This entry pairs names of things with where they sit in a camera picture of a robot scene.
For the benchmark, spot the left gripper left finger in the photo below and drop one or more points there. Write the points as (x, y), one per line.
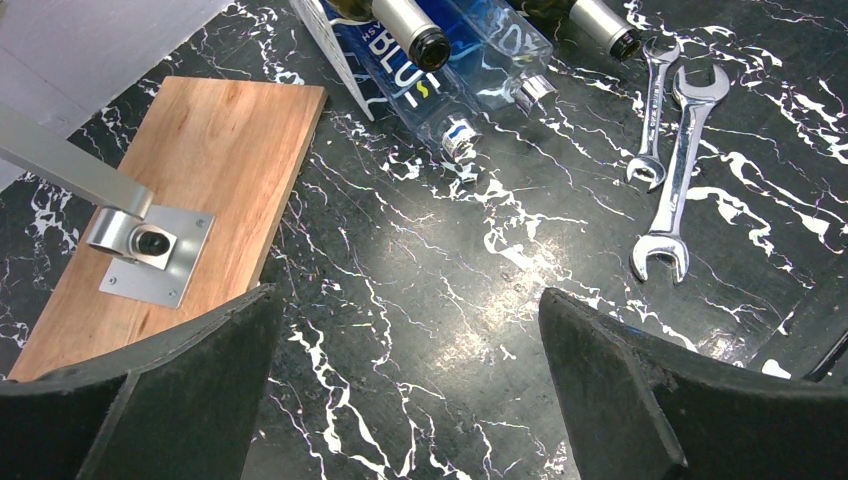
(180, 404)

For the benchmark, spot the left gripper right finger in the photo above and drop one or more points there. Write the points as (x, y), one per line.
(639, 407)

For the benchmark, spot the blue vodka bottle left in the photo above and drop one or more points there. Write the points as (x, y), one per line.
(432, 105)

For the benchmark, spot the dark green lower wine bottle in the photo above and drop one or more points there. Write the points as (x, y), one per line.
(618, 38)

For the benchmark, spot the dark wine bottle gold label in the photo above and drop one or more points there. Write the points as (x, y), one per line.
(425, 43)

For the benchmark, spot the small silver wrench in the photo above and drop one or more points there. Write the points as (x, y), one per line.
(647, 159)

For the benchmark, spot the wooden board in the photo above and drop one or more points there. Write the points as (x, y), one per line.
(231, 148)

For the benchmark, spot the large silver wrench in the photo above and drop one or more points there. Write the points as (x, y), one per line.
(663, 237)

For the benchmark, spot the silver metal stand bracket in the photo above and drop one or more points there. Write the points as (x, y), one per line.
(154, 249)

